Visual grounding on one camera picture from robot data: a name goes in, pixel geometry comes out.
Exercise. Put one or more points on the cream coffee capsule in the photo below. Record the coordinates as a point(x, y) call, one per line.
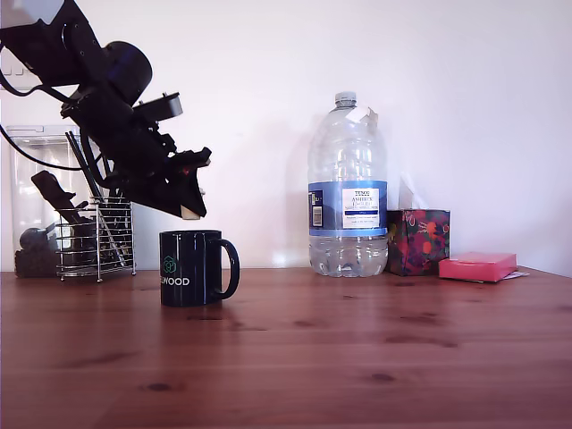
point(189, 215)

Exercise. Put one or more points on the black chopstick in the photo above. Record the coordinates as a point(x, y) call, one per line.
point(91, 167)
point(80, 165)

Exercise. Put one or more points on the navy Elwood logo mug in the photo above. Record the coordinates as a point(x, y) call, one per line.
point(192, 268)

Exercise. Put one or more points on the black scoop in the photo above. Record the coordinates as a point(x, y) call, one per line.
point(53, 192)

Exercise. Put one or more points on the clear jar with white lid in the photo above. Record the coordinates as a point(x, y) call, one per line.
point(27, 196)

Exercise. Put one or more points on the large clear water bottle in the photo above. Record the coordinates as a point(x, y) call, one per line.
point(347, 179)

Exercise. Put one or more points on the white tissue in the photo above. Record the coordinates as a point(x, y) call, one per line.
point(412, 194)

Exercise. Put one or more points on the floral print tissue box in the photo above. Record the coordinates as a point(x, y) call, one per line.
point(420, 243)

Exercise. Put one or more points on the flat pink box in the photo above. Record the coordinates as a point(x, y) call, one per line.
point(478, 267)

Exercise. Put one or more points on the pink patterned paper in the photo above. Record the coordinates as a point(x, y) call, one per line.
point(519, 273)

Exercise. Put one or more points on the white wall light switch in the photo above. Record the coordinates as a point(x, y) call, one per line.
point(15, 70)

